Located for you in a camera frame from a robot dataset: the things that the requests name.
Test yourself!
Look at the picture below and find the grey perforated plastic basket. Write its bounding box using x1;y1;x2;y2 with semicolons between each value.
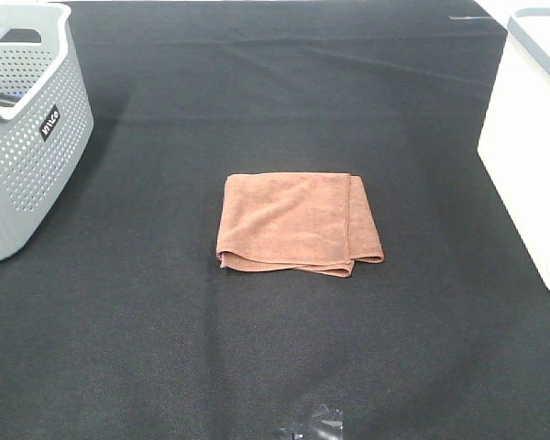
0;3;94;260

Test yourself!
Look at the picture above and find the brown towel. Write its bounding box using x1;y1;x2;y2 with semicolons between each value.
216;172;384;278

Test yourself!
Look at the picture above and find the shiny black tape patch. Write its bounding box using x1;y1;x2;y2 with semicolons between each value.
272;404;345;440

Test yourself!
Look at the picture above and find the white storage bin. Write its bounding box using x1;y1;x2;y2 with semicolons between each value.
478;4;550;291

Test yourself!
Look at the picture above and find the black table cloth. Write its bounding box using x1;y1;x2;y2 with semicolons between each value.
0;1;550;439

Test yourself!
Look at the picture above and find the dark item in basket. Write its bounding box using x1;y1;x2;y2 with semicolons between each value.
0;92;22;107

